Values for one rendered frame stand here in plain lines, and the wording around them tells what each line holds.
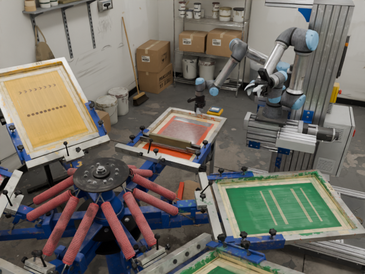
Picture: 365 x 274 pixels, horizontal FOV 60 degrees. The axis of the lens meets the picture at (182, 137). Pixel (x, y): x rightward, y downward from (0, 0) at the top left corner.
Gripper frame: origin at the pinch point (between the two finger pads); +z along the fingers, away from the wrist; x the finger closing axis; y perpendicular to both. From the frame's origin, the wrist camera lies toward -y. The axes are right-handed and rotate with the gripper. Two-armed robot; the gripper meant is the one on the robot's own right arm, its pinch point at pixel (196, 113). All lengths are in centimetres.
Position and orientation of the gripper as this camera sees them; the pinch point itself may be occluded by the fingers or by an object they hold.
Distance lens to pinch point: 301.0
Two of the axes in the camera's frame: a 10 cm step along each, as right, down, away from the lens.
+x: 4.0, -4.8, 7.8
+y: 9.2, 2.1, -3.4
